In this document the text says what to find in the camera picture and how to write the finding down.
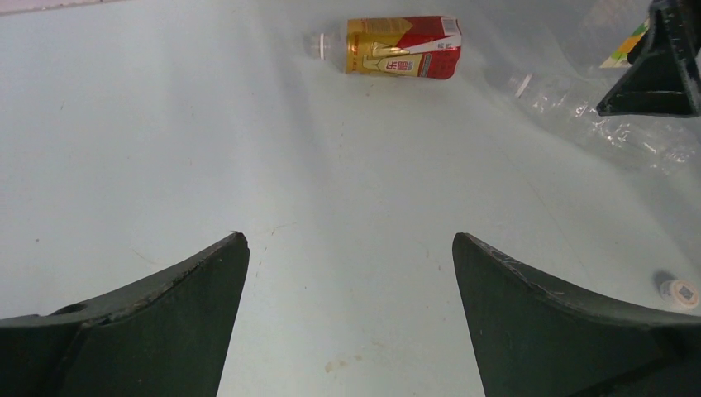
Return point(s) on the orange red label bottle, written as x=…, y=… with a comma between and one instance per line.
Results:
x=427, y=47

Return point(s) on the white bottle cap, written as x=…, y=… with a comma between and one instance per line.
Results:
x=679, y=294

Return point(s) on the clear bottle yellow label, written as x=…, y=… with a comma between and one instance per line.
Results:
x=619, y=58

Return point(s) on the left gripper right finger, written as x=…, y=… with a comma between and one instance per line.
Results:
x=534, y=334

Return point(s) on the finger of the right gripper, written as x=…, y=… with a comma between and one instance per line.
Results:
x=664, y=78

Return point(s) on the clear plastic bottle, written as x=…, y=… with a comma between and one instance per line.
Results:
x=566, y=107

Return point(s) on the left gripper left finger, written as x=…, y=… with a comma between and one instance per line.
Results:
x=164, y=335

